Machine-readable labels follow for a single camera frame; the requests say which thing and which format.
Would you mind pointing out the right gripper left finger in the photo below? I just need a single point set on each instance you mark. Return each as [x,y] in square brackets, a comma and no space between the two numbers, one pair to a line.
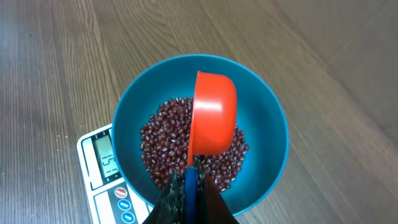
[170,208]

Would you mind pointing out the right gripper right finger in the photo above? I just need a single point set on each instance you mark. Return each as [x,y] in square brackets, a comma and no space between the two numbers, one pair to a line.
[211,208]

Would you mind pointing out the red measuring scoop blue handle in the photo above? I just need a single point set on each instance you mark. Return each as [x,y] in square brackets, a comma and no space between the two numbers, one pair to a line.
[212,128]

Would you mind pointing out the white digital kitchen scale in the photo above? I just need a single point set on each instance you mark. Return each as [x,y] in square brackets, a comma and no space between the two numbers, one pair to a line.
[110,198]

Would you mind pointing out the red beans in bowl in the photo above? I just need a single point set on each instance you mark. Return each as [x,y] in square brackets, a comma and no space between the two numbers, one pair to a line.
[165,141]

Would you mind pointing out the blue plastic bowl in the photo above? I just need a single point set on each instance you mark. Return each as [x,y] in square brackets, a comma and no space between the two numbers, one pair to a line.
[259,115]

